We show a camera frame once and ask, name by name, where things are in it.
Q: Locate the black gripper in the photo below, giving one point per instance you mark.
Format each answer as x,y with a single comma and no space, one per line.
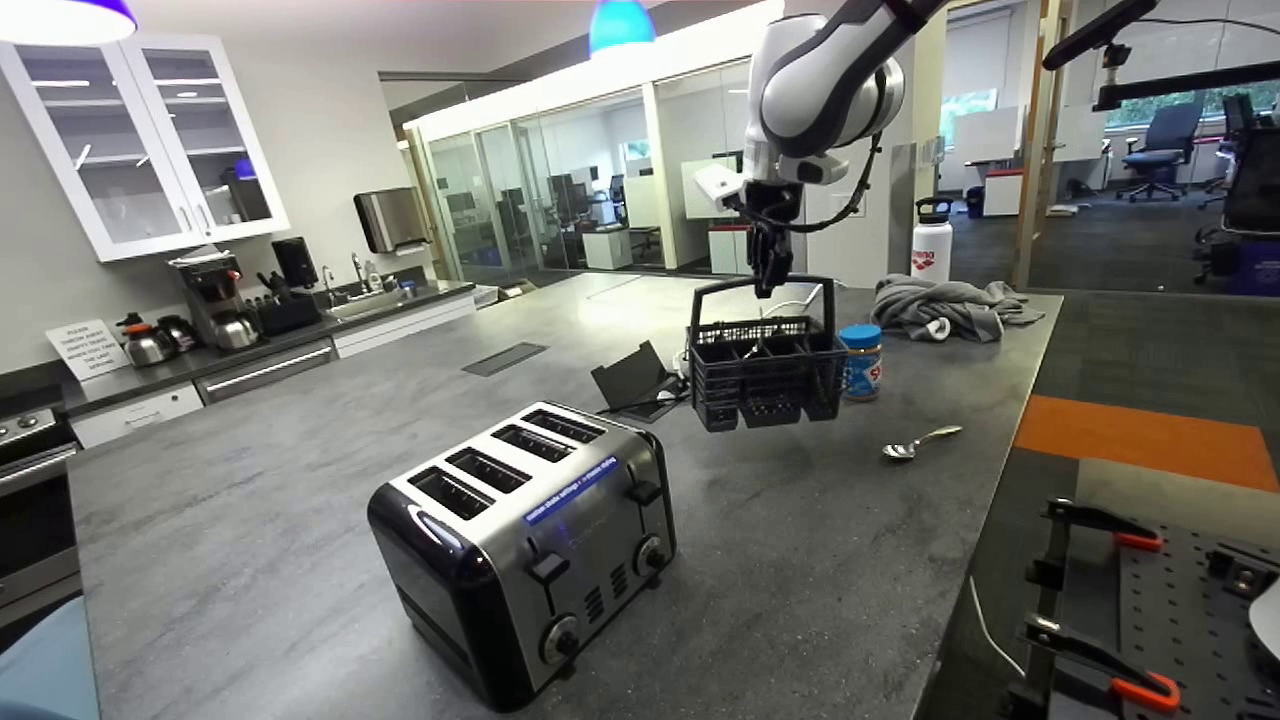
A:
775,214

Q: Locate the grey plastic cutlery holder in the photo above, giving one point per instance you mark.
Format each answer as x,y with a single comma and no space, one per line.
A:
767,381

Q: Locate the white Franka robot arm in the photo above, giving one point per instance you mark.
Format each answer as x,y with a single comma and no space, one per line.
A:
821,80

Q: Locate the dark countertop vent grille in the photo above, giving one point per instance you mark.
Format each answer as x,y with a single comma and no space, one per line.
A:
505,363

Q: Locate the blue-lidded peanut butter jar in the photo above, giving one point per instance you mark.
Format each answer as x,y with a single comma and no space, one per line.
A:
867,374

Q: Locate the white bottle red label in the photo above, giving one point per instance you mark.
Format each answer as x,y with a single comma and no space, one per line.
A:
933,244

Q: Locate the black pop-up outlet box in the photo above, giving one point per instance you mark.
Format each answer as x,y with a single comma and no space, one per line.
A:
624,381

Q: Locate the grey crumpled cloth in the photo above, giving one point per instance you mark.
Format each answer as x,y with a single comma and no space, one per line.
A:
954,304

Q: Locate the silver metal spoon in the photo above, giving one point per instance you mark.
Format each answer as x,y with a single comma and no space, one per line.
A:
900,451

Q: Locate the blue pendant lamp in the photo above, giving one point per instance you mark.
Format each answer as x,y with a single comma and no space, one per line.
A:
620,25

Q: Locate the silver four-slot toaster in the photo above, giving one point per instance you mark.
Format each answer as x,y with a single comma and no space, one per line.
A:
534,532

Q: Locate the steel paper towel dispenser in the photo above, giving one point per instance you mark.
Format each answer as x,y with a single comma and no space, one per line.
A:
391,221

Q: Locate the black orange bar clamp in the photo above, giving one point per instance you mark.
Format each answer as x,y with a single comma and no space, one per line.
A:
1085,654
1095,521

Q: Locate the blue office chair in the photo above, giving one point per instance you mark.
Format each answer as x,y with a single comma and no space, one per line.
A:
1167,142

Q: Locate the black box appliance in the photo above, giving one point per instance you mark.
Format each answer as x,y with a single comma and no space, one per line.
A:
295,260

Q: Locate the black office chair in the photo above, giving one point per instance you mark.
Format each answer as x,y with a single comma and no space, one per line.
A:
1255,174

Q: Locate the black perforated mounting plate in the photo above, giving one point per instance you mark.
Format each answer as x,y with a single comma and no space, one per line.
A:
1184,627

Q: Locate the black silver coffee maker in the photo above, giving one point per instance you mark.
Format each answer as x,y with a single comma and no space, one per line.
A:
215,286

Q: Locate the silver kettle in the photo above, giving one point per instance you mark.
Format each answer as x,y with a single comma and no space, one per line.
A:
147,347

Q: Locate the white dishwasher front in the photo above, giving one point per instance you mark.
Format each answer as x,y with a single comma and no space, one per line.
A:
134,419

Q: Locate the white printed paper sign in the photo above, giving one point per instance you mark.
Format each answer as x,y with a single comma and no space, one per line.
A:
86,349

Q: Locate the white pendant lamp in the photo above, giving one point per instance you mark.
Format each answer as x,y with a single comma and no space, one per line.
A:
62,22

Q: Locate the black steel oven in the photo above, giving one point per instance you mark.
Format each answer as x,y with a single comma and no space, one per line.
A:
35,521

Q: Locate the light blue chair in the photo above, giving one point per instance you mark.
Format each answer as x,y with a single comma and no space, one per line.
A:
46,664

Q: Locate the wooden post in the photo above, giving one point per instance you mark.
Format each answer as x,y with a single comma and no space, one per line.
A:
1032,160

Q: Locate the black overhead camera rig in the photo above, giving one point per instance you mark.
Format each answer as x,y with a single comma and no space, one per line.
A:
1104,25

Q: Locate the white glass-door wall cabinet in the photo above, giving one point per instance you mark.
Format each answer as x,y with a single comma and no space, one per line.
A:
123,160

